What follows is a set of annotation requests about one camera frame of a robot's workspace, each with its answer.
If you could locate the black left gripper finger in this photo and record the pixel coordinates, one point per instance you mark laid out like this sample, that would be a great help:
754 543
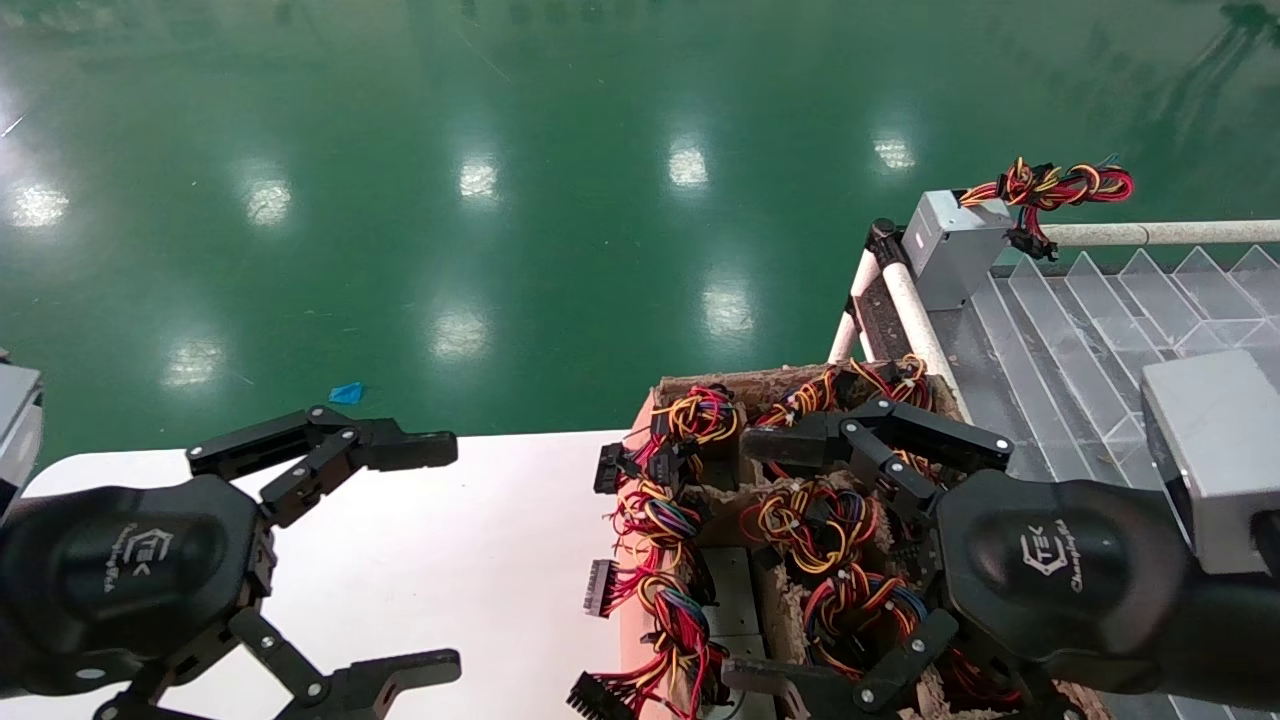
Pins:
400 448
400 680

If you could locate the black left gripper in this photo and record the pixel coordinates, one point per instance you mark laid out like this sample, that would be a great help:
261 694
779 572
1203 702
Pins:
120 570

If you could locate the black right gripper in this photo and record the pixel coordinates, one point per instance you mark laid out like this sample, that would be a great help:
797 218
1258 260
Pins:
1060 570

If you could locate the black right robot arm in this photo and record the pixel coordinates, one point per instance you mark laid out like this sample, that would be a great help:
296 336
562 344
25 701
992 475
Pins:
1240 650

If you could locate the blue scrap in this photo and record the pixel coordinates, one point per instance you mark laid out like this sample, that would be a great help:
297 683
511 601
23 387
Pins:
347 393

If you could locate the brown cardboard compartment tray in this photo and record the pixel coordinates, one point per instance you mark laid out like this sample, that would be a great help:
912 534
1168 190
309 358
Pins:
740 382

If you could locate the short white rack pipe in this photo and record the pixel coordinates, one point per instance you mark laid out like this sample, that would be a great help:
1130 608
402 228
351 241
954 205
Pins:
850 320

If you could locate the long white rack pipe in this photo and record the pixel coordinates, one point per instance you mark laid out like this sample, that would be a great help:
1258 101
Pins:
912 310

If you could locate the black pipe joint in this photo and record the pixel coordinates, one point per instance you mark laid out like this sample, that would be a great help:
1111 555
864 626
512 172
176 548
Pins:
885 240

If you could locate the clear ridged plastic sheet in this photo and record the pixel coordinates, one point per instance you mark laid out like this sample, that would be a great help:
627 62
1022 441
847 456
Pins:
1080 360

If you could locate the white horizontal rack pipe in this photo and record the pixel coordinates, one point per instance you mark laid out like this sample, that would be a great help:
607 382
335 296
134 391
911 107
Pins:
1150 233

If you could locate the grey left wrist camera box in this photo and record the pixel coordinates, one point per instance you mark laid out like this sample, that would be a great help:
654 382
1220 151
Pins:
18 430

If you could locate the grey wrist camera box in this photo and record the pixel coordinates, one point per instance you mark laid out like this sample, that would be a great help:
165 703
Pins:
1210 450
18 430

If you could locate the dark rail between pipes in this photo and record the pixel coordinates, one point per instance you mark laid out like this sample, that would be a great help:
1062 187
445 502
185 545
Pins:
885 325

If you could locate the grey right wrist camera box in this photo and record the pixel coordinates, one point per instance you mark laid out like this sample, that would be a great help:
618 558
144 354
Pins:
1210 450

